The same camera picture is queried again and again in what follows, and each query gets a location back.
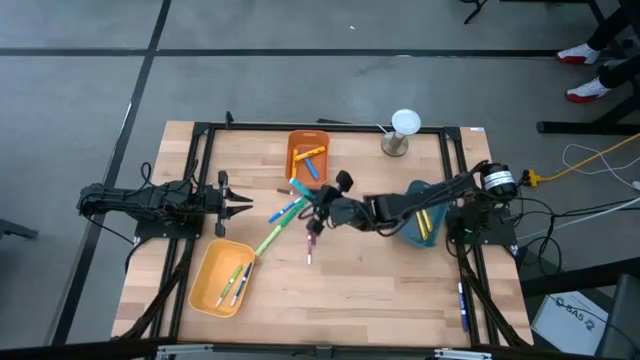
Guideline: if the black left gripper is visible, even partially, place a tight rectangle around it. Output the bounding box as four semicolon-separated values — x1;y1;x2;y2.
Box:
201;169;254;239

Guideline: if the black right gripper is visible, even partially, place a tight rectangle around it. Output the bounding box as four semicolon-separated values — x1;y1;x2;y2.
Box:
304;169;367;237

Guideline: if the teal thick highlighter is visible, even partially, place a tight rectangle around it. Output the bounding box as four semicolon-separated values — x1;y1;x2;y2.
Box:
288;177;317;201

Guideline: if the blue thick highlighter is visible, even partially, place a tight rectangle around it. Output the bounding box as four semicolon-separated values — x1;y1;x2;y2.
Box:
301;151;321;182

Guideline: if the light green Sharpie highlighter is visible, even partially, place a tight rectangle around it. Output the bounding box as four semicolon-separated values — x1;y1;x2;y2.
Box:
254;224;284;258

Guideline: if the blue and white Expo marker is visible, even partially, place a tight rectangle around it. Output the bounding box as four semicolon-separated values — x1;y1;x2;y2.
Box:
267;197;304;224
229;262;254;308

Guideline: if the green and white thin marker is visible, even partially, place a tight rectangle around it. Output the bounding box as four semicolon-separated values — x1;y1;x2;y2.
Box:
215;263;245;309

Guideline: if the green Sharpie marker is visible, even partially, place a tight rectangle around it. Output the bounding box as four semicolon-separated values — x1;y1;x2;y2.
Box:
278;198;308;230

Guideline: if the orange plastic bin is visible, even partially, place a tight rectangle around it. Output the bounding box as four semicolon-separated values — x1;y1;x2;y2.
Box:
284;129;332;191

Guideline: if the yellow plastic bin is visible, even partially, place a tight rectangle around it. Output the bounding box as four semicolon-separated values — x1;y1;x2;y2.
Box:
187;238;256;319

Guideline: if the teal plastic bin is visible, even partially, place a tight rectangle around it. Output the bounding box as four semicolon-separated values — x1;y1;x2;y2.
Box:
393;179;454;250

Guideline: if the white mushroom table lamp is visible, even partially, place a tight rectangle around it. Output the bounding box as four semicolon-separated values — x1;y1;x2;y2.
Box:
380;108;422;158

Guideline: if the blue and white pen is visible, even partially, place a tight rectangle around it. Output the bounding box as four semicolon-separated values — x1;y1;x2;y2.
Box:
456;282;470;333

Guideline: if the black front crossbar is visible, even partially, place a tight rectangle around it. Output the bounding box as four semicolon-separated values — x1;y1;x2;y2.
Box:
0;338;640;360

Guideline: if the dark grey furniture foot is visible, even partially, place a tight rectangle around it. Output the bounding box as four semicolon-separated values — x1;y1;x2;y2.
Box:
0;218;39;241

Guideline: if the black desk floor base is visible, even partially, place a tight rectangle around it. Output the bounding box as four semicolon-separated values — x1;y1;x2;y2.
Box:
536;92;640;136

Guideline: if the white cardboard box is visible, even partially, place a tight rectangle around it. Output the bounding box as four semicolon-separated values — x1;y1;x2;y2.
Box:
530;291;610;356

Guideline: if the person's white and red shoe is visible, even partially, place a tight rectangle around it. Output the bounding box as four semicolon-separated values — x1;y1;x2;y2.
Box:
565;77;612;104
556;42;601;65

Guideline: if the black chair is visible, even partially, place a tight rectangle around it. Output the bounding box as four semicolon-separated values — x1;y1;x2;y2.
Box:
597;272;640;359

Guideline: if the person's leg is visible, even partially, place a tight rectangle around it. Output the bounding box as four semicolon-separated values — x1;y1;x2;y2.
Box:
597;52;640;90
582;0;640;51

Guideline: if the black aluminium table frame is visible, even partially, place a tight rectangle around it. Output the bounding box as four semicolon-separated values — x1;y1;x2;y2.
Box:
112;110;534;351

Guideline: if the black floor cable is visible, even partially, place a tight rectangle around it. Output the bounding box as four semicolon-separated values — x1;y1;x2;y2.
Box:
74;227;146;275

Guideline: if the silver bracket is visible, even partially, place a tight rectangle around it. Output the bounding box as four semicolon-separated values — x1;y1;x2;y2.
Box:
153;343;215;360
433;347;494;360

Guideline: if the white cable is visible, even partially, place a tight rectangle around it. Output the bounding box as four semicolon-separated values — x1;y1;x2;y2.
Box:
562;143;640;191

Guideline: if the yellow extension cable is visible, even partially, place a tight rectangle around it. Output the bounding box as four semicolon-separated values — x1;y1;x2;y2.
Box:
541;132;640;184

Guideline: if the grey cable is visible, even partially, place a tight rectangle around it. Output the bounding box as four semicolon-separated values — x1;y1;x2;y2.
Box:
517;197;640;241

